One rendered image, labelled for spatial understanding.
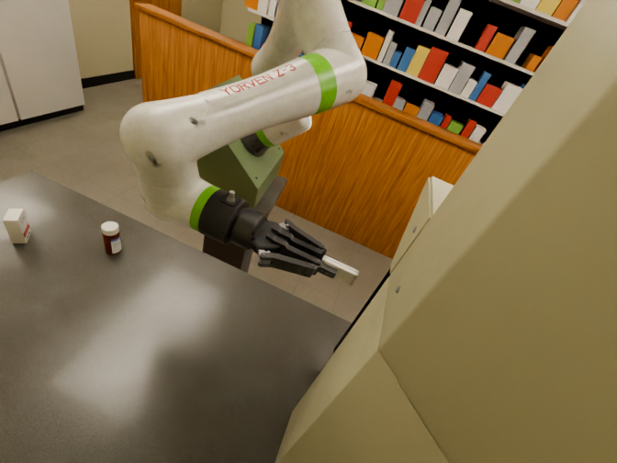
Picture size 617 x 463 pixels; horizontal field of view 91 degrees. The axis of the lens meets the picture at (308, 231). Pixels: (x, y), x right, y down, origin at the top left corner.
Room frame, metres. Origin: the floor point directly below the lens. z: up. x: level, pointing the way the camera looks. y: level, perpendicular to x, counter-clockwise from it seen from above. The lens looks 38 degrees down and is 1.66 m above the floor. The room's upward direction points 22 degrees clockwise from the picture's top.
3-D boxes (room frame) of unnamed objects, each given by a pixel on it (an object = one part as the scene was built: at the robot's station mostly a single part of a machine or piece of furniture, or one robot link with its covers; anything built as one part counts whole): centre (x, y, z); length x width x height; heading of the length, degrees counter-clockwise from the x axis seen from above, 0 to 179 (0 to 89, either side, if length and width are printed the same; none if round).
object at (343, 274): (0.41, -0.08, 1.28); 0.07 x 0.01 x 0.03; 85
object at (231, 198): (0.43, 0.15, 1.28); 0.09 x 0.06 x 0.12; 175
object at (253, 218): (0.43, 0.08, 1.28); 0.09 x 0.08 x 0.07; 85
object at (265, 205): (1.07, 0.34, 0.92); 0.32 x 0.32 x 0.04; 1
